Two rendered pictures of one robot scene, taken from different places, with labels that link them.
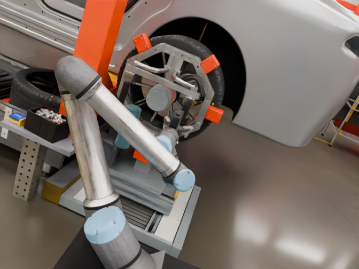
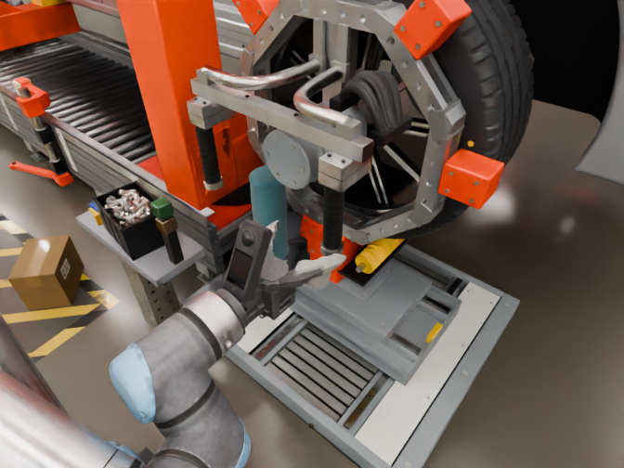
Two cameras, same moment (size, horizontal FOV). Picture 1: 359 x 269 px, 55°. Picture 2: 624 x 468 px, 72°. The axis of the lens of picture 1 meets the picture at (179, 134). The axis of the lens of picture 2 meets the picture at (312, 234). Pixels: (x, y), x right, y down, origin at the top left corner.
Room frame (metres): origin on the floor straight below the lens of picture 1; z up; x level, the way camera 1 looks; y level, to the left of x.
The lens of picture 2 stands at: (1.20, -0.30, 1.32)
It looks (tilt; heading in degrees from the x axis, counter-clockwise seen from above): 41 degrees down; 35
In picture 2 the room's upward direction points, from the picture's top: straight up
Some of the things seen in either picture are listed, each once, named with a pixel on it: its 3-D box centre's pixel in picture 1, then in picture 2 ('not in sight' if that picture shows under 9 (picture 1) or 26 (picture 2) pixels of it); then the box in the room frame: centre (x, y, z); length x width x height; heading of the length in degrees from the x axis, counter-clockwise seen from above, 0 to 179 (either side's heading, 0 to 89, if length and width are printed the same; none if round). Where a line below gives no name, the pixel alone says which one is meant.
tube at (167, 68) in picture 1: (153, 60); (261, 52); (1.85, 0.28, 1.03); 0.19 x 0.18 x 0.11; 176
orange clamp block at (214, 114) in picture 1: (213, 114); (469, 178); (1.95, -0.14, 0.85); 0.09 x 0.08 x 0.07; 86
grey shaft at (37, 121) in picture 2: not in sight; (46, 139); (1.99, 1.80, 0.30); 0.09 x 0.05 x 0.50; 86
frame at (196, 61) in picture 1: (164, 93); (337, 129); (1.97, 0.17, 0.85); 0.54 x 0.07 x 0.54; 86
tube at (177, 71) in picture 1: (187, 74); (344, 77); (1.84, 0.08, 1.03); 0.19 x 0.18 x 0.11; 176
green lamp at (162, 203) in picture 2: not in sight; (162, 208); (1.70, 0.52, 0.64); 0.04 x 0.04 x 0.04; 86
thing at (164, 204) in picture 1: (144, 184); (370, 303); (2.13, 0.10, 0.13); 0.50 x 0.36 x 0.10; 86
